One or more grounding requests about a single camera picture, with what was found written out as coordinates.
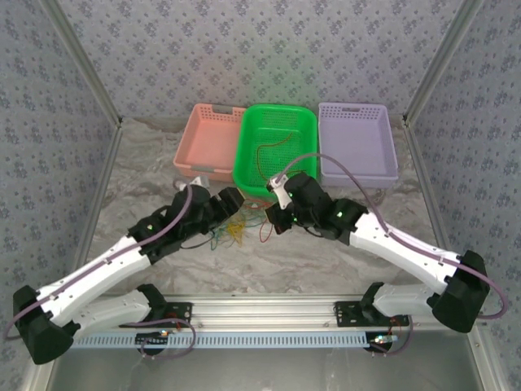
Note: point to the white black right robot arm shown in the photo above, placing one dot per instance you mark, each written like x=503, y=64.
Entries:
x=399, y=244

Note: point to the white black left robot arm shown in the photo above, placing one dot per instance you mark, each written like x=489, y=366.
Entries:
x=102, y=269

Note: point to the pink plastic basket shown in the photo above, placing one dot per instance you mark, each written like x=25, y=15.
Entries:
x=207, y=142

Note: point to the green plastic basket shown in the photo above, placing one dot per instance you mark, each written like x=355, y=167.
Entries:
x=244, y=163

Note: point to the purple plastic basket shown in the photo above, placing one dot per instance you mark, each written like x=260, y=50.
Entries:
x=354, y=138

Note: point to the small black electronics board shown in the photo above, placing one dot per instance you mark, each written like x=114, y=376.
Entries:
x=152, y=338
x=382, y=341

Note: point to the grey steel panel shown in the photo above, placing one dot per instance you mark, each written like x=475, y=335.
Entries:
x=264, y=370

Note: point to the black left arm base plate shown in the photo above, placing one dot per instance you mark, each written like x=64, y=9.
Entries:
x=181, y=311

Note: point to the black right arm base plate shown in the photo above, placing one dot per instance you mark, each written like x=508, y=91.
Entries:
x=348, y=313

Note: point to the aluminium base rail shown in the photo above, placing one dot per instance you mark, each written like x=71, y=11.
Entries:
x=264, y=311

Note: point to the aluminium frame post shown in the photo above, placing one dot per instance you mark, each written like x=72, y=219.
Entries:
x=443, y=61
x=81, y=61

